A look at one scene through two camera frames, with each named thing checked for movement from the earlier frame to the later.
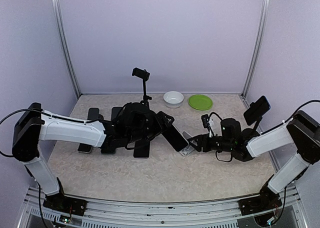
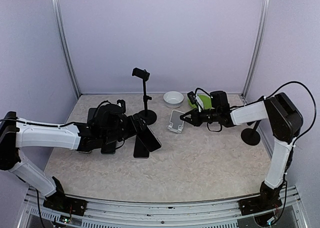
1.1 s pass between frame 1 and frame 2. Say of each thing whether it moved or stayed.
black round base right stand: stayed
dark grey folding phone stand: stayed
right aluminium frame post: stayed
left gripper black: moved
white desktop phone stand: moved
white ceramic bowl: stayed
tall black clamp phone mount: stayed
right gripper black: moved
